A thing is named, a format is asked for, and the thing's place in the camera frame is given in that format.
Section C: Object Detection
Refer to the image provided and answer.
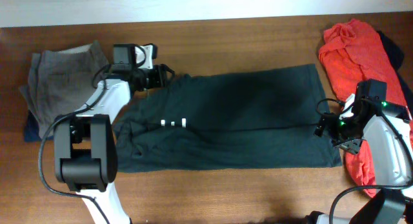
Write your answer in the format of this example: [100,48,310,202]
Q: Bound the dark green t-shirt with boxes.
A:
[114,65,341,173]

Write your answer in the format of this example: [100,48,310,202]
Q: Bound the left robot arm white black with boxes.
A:
[37,64,176,223]

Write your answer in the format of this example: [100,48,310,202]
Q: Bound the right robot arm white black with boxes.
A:
[307,92,412,224]

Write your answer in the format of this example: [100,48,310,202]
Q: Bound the black garment under red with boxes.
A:
[377,30,412,114]

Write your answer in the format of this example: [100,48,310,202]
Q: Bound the grey folded pants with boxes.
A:
[19,41,108,132]

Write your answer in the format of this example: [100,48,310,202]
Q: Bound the navy folded garment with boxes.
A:
[23,111,50,143]

